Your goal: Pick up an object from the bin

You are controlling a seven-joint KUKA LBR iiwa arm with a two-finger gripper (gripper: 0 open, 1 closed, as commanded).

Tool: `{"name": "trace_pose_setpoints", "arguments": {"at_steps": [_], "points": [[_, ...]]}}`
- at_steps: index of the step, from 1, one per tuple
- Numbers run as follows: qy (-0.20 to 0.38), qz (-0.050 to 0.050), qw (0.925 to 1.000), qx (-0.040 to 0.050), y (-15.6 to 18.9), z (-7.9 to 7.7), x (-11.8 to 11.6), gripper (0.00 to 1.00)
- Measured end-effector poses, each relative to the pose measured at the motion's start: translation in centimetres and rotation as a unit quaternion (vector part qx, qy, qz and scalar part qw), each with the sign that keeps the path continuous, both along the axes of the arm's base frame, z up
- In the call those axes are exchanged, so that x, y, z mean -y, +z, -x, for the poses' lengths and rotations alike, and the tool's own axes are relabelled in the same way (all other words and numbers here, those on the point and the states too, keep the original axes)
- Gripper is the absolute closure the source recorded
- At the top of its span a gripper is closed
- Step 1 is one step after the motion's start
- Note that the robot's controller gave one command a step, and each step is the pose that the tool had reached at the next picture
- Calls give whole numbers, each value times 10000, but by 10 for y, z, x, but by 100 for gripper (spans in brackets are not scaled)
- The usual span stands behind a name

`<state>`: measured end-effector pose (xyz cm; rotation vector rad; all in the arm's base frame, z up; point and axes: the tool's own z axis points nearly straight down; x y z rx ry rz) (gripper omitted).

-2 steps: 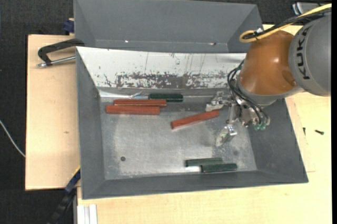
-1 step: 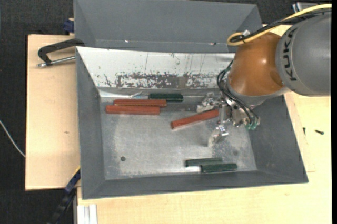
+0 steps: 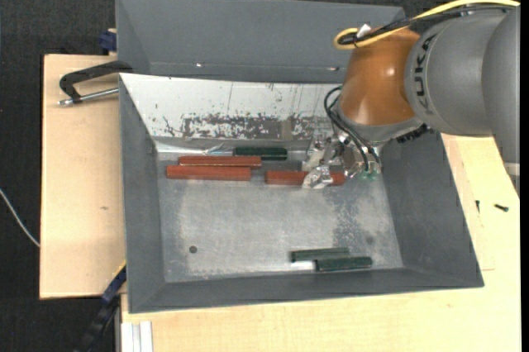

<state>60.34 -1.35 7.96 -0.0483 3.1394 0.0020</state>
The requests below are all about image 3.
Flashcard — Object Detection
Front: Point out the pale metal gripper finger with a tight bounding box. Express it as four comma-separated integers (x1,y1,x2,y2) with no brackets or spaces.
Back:
303,151,331,171
302,167,334,190

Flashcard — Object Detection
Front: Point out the red-brown flat block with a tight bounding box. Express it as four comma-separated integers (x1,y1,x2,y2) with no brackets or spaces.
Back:
165,164,253,182
264,169,346,187
178,155,264,169

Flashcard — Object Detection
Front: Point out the dark green flat block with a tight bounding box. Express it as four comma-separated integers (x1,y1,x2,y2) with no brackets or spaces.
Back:
315,256,374,273
289,247,350,264
233,146,288,161

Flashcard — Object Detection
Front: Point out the grey metal bin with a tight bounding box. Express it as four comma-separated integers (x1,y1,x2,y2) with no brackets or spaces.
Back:
114,0,485,314

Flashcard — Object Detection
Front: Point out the pale flat board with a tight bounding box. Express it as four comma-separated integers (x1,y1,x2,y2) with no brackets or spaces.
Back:
39,54,127,300

